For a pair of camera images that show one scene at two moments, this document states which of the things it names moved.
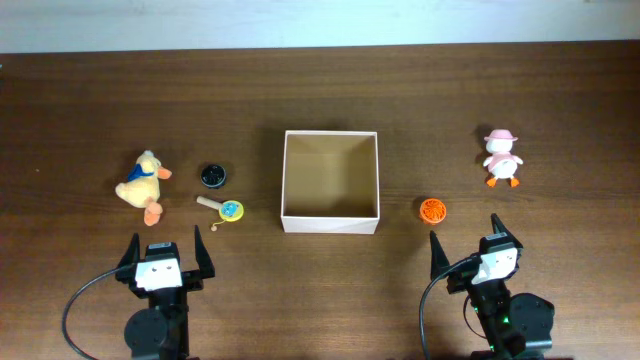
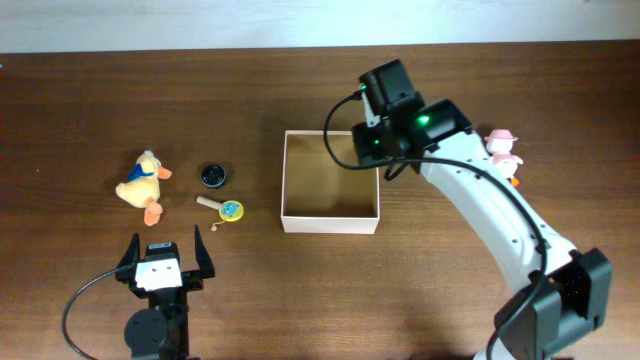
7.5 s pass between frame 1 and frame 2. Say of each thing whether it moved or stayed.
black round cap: stayed
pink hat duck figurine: stayed
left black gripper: stayed
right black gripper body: moved
